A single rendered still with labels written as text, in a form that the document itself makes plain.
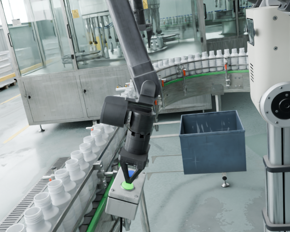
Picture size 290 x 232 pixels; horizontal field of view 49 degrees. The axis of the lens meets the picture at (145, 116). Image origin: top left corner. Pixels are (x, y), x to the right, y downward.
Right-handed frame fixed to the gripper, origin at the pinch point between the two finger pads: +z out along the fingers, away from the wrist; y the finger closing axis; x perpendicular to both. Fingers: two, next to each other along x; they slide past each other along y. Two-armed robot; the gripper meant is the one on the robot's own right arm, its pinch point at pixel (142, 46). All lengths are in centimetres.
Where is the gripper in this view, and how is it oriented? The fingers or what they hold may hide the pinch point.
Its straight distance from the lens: 139.8
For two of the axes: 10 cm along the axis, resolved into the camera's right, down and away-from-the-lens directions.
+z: 1.3, 9.4, 3.0
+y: -9.8, 0.8, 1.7
